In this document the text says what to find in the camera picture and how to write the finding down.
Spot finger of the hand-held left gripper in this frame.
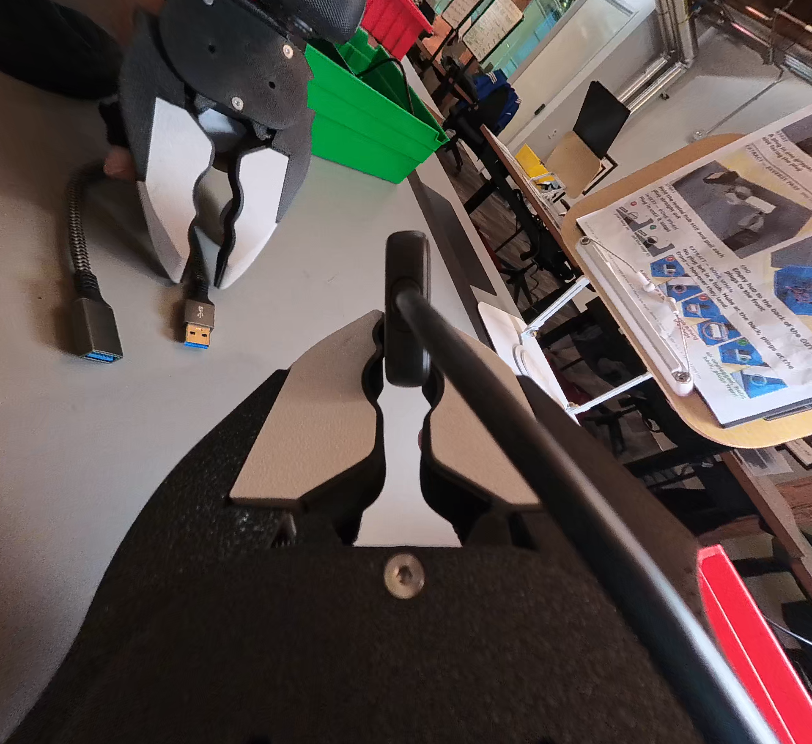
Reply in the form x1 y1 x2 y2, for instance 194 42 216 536
135 96 215 284
190 148 291 290

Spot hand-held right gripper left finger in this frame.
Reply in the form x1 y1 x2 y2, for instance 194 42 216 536
228 310 388 512

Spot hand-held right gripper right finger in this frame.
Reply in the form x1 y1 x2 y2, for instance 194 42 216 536
419 319 543 512

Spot braided usb extension cable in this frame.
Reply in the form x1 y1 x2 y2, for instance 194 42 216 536
65 161 218 366

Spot green plastic bin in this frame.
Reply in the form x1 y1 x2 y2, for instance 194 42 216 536
173 0 451 186

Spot dark cloth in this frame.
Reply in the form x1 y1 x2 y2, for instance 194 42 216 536
0 0 123 101

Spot blue backpack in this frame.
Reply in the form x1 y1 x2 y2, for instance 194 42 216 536
472 68 520 136

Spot wood and white document stand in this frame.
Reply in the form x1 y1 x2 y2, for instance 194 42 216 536
477 133 812 450

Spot printed instruction sheet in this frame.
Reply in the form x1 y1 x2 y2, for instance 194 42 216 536
576 110 812 429

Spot large red plastic bin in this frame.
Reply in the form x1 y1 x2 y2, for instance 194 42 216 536
697 544 812 744

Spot black and tan folded panel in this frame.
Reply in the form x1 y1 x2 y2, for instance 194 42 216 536
546 80 632 196

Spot metal ventilation duct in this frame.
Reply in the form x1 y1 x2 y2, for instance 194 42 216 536
580 0 812 101

